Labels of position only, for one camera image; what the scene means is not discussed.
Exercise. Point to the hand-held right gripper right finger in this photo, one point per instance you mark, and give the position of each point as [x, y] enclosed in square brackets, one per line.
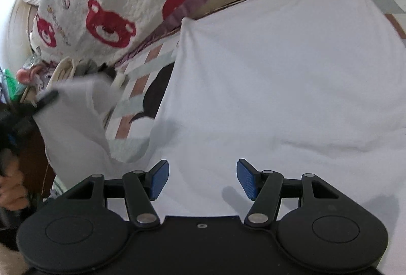
[245, 178]

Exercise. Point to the grey folded garment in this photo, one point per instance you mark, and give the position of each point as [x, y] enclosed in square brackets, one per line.
[85, 67]

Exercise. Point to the white garment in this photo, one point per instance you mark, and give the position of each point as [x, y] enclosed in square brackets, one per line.
[269, 72]

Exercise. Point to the beige cloth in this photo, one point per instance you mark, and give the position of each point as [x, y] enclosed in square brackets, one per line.
[11, 259]

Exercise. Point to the brown wooden furniture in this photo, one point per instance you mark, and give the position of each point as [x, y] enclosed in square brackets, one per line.
[33, 164]

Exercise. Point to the person's left hand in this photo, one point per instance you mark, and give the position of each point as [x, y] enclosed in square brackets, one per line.
[14, 189]

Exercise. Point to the green plastic bag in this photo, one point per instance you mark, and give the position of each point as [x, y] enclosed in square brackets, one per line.
[8, 81]

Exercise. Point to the cream folded garment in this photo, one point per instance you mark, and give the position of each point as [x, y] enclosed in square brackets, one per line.
[63, 70]
[119, 80]

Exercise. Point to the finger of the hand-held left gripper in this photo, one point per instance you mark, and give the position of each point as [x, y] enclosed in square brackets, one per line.
[47, 99]

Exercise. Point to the pink toy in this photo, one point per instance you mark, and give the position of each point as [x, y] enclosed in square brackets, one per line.
[23, 74]

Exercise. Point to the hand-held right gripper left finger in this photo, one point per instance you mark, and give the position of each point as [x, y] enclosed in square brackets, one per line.
[160, 178]

